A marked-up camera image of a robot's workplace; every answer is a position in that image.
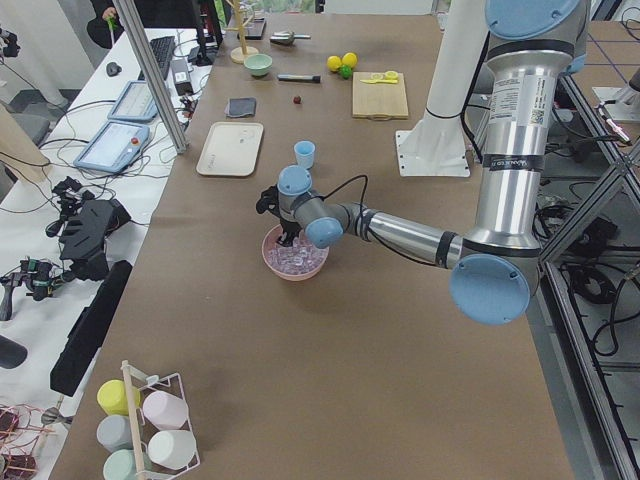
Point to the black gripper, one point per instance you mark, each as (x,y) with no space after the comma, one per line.
(288,228)

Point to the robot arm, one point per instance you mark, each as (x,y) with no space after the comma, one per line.
(526,46)

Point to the pink bowl of ice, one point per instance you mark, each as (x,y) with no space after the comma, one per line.
(301,261)

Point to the light blue plastic cup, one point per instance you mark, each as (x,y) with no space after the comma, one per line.
(304,152)

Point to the steel ice scoop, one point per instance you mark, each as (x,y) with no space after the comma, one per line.
(287,38)

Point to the pink cup in rack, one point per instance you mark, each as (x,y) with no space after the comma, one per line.
(165,411)

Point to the yellow cup in rack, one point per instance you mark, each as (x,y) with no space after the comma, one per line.
(112,398)

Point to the white cup in rack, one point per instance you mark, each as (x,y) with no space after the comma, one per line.
(172,449)

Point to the grey cup in rack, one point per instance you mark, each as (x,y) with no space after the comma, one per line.
(114,433)

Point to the green cup in rack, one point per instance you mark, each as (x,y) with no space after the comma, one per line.
(120,465)

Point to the cream rabbit tray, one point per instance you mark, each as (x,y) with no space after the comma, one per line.
(230,149)

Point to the grey folded cloth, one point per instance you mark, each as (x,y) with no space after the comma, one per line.
(241,107)

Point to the steel muddler black tip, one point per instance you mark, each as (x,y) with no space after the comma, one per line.
(294,78)

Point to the wooden cutting board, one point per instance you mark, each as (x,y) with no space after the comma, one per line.
(379,101)

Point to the mint green bowl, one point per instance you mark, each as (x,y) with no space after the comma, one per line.
(258,65)

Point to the green lime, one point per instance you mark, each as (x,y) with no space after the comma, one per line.
(345,72)

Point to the yellow lemon lower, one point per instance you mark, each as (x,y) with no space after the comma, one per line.
(333,63)

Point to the yellow lemon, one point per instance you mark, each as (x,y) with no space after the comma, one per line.
(333,63)
(350,59)

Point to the yellow plastic knife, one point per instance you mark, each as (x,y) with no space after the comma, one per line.
(379,80)

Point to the wooden glass rack stand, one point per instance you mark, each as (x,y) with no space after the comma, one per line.
(243,14)

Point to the yellow lemon upper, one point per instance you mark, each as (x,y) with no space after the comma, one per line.
(350,59)

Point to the blue teach pendant near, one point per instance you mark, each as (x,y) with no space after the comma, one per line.
(114,147)

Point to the blue teach pendant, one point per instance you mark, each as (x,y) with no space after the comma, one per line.
(135,104)
(114,147)

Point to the blue teach pendant far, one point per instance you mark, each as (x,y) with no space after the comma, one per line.
(135,104)

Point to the black keyboard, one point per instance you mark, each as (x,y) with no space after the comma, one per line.
(162,49)

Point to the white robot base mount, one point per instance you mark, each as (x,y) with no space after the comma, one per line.
(436,144)

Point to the white wire cup rack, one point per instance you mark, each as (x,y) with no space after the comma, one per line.
(138,385)

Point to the aluminium frame post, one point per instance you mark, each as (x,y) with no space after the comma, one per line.
(133,25)

